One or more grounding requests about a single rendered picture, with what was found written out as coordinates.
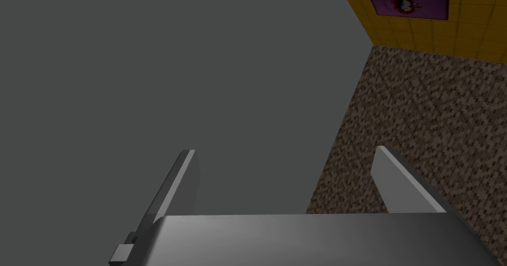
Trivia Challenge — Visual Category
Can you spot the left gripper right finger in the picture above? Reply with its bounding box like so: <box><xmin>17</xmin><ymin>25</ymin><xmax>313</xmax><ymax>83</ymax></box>
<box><xmin>370</xmin><ymin>145</ymin><xmax>456</xmax><ymax>214</ymax></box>

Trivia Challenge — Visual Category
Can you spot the purple wall picture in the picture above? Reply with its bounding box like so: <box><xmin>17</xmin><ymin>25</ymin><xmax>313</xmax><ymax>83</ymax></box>
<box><xmin>366</xmin><ymin>0</ymin><xmax>451</xmax><ymax>21</ymax></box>

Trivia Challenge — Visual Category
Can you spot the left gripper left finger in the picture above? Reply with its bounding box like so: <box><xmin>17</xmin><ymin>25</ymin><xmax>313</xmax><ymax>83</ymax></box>
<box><xmin>142</xmin><ymin>149</ymin><xmax>202</xmax><ymax>226</ymax></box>

